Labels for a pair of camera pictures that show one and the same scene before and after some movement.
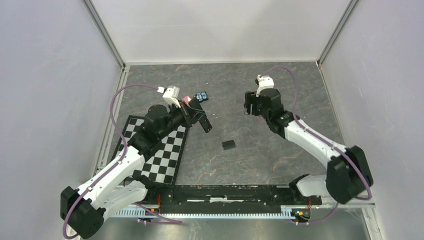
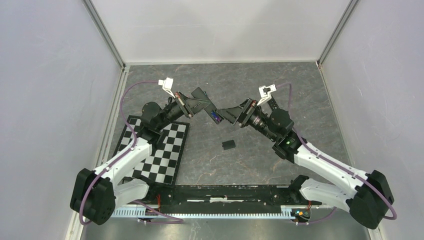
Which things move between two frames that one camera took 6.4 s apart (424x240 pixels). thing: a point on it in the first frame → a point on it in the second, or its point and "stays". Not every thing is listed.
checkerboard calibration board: (163, 166) stays
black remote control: (205, 123) → (209, 109)
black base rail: (201, 196) stays
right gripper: (251, 98) → (232, 114)
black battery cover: (228, 144) stays
